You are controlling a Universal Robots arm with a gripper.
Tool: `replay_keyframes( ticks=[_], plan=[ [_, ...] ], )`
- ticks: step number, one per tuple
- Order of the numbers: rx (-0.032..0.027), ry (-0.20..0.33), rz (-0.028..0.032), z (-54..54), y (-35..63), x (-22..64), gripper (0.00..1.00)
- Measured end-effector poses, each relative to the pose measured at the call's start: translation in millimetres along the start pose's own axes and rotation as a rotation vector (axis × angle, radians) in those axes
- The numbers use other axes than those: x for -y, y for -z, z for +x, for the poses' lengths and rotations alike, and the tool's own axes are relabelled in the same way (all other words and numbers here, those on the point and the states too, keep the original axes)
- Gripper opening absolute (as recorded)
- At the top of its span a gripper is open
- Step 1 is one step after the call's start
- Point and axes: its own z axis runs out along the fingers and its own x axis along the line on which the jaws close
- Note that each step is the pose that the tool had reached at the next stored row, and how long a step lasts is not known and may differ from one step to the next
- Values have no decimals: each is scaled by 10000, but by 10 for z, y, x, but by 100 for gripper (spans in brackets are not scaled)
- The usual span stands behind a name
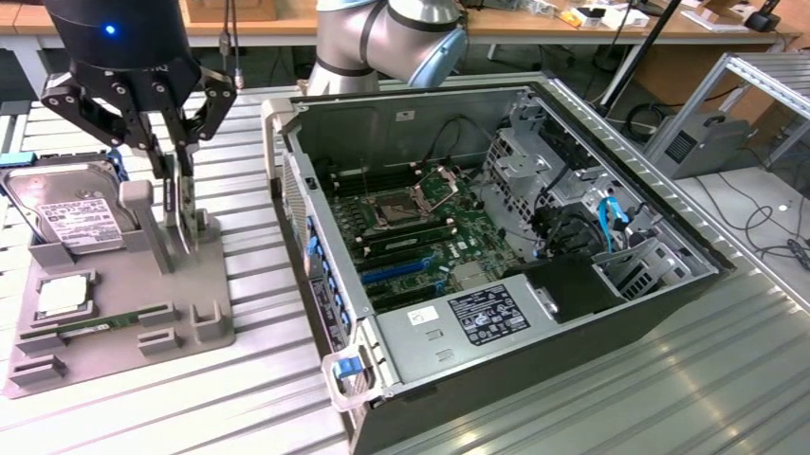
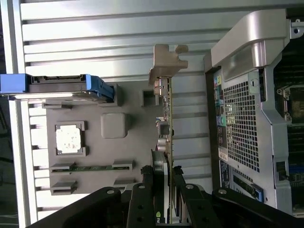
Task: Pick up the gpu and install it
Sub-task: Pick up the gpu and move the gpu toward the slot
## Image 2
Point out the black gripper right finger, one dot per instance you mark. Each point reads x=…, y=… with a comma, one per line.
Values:
x=194, y=209

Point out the green motherboard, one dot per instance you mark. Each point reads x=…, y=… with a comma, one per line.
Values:
x=295, y=135

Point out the blue plastic disk caddy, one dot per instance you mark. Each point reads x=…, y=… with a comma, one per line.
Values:
x=14, y=83

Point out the CPU socket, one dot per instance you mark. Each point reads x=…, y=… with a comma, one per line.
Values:
x=297, y=104

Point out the silver CPU chip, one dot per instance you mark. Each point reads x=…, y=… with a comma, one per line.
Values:
x=70, y=139

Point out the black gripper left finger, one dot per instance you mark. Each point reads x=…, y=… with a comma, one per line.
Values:
x=142, y=209

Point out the open black PC case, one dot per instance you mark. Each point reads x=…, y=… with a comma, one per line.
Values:
x=249, y=35

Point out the silver hard disk white label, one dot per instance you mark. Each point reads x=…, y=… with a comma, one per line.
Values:
x=57, y=86

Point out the green RAM stick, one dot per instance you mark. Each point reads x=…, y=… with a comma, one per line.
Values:
x=95, y=168

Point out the grey plastic parts rack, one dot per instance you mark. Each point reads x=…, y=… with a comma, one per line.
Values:
x=142, y=142

